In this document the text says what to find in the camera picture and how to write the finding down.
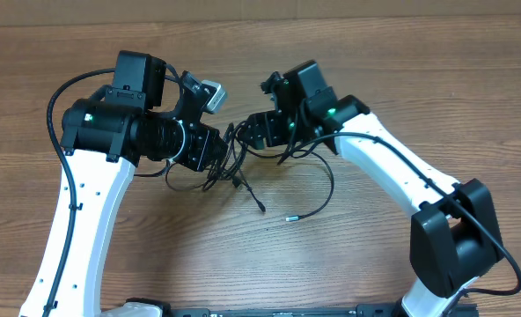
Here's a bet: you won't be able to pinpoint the thick black USB cable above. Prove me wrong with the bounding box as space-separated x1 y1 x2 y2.
165 122 267 213

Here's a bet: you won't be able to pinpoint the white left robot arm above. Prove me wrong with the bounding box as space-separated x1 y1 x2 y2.
19 50 227 316

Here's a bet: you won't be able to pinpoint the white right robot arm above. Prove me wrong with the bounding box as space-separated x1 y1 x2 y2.
238 60 503 316

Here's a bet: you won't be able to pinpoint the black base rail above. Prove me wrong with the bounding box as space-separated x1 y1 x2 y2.
110 297 480 317

